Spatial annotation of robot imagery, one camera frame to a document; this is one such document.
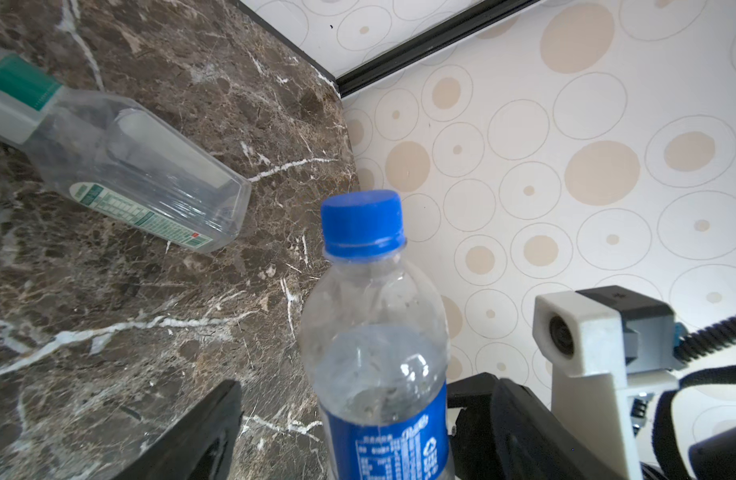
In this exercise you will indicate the black frame post right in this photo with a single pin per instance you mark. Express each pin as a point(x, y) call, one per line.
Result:
point(432, 40)

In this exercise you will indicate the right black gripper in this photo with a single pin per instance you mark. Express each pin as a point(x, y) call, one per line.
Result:
point(712, 456)

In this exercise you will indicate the small Pepsi water bottle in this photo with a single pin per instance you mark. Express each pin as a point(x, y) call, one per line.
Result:
point(375, 345)

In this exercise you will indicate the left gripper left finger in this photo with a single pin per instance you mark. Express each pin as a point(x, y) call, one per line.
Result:
point(200, 445)

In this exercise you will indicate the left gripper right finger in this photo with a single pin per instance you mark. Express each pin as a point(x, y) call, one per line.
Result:
point(532, 444)

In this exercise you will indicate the clear bottle white cap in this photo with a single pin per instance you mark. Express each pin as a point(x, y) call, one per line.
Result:
point(112, 155)

